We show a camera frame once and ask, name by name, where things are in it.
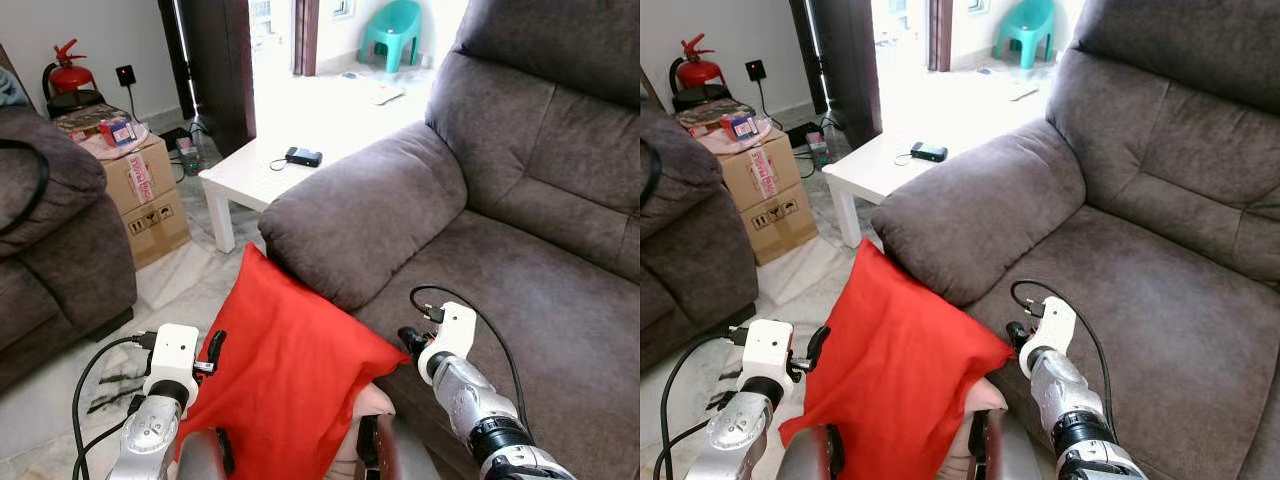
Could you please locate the red pillow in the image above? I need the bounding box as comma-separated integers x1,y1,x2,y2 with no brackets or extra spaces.
780,238,1016,480
178,243,411,480

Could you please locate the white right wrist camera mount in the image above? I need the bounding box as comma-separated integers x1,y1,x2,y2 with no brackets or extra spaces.
1020,296,1077,379
418,302,478,379

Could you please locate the grey brown fabric sofa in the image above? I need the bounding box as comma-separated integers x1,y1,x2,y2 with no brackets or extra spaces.
0,45,138,393
640,70,759,373

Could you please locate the cardboard box with black symbols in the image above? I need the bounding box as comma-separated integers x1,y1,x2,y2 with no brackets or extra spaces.
745,183,819,266
125,188,191,269

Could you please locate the teal plastic chair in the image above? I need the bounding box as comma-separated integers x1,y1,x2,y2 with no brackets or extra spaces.
995,0,1056,69
360,0,423,73

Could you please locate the black power adapter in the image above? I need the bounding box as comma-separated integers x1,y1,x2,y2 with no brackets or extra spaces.
160,122,213,181
785,118,836,169

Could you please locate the grey blue cloth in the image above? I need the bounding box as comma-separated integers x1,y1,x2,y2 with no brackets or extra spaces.
0,65,31,109

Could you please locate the white side table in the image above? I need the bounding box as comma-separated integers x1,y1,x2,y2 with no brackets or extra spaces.
822,70,1081,249
198,75,471,253

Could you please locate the grey right robot leg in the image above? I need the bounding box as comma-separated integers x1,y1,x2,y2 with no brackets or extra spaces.
965,408,1051,480
355,413,446,480

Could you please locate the brown door frame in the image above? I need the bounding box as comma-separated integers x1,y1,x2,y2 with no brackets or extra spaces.
293,0,319,76
928,0,953,73

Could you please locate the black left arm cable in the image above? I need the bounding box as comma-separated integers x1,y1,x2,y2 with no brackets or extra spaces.
72,333,158,480
655,328,751,480

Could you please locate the grey brown fabric armchair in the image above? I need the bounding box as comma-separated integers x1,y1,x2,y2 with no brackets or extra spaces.
870,0,1280,480
258,0,641,480

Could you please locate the clear plastic bag of goods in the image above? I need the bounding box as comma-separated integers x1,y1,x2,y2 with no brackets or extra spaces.
52,103,153,161
678,98,776,154

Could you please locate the grey left robot leg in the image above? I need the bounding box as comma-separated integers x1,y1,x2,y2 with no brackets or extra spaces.
778,425,846,480
178,428,237,480

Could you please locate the red fire extinguisher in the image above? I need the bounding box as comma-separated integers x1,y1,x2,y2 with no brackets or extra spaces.
668,33,731,111
42,38,106,116

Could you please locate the grey robot leg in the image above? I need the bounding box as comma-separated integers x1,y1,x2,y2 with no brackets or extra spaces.
178,428,237,480
778,425,846,480
355,413,446,480
965,408,1051,480

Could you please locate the cardboard box with red tape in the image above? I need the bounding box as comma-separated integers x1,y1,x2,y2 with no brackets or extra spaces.
100,135,179,213
718,138,806,211

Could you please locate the dark brown door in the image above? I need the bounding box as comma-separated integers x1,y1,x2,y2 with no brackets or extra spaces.
790,0,883,149
158,0,256,156

